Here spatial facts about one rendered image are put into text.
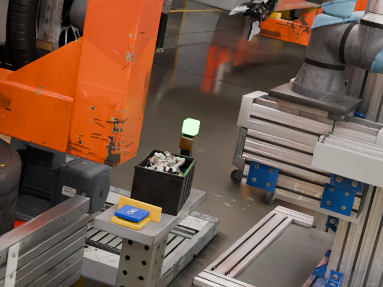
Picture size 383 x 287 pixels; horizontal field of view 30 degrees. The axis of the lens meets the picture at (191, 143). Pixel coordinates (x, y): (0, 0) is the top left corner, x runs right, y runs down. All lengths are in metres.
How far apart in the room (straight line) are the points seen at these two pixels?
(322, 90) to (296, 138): 0.16
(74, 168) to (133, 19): 0.61
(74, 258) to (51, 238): 0.21
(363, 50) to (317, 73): 0.15
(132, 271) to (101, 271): 0.30
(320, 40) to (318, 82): 0.12
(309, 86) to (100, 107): 0.58
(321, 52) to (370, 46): 0.14
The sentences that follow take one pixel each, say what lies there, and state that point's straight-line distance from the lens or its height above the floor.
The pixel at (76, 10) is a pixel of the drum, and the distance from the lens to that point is 2.62.
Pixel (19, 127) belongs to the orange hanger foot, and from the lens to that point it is 2.16.
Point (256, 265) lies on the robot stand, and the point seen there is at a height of 0.21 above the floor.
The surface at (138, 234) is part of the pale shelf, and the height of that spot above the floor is 0.44.
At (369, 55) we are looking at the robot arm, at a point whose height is 0.97.
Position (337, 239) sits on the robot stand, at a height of 0.37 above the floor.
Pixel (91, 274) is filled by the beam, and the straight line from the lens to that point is 2.28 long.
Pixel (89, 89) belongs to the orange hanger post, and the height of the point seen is 0.73.
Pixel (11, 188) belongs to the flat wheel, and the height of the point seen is 0.46.
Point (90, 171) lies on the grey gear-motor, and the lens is 2.34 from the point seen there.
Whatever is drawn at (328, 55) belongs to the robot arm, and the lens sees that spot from 2.00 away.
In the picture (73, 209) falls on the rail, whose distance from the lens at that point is 2.07.
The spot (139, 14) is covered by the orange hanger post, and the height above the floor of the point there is 0.96.
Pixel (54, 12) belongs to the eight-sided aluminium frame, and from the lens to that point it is 2.42.
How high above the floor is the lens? 1.16
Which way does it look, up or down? 15 degrees down
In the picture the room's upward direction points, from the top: 11 degrees clockwise
